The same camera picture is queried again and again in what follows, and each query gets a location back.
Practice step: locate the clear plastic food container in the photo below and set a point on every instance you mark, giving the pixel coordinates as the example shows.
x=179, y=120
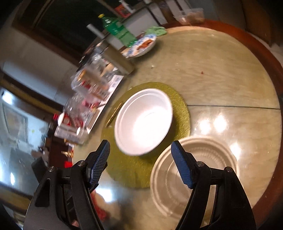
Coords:
x=191, y=16

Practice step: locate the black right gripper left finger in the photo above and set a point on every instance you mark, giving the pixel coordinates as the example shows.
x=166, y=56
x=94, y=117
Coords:
x=63, y=198

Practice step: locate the green cloth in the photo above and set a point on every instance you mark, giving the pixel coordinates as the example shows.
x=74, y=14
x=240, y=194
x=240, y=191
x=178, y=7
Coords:
x=157, y=30

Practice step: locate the blue white plate with food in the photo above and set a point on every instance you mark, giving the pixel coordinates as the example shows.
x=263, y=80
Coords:
x=141, y=47

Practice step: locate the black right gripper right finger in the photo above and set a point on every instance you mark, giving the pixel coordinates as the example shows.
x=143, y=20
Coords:
x=217, y=200

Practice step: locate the white red liquor bottle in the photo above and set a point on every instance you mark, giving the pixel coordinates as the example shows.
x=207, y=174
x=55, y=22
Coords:
x=69, y=122

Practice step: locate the stainless steel thermos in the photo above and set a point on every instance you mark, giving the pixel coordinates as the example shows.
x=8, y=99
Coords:
x=109, y=53

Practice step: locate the printed paper sheet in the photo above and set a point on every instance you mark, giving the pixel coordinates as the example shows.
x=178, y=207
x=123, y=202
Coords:
x=93, y=117

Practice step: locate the white foam bowl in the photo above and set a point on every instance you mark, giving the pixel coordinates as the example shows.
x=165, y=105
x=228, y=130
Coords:
x=143, y=122

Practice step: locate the gold pen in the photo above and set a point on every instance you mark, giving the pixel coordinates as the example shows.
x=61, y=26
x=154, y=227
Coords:
x=114, y=114

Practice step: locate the clear glass mug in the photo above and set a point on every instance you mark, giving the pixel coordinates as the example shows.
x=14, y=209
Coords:
x=80, y=107

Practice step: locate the clear bag with liquor bottle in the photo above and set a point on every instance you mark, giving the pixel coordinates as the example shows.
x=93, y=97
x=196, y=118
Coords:
x=93, y=79

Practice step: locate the red plastic cup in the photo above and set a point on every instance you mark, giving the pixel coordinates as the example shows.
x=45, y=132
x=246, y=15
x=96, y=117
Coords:
x=67, y=164

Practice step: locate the green plastic soda bottle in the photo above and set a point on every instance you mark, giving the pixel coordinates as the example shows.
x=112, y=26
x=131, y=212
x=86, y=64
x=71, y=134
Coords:
x=118, y=30

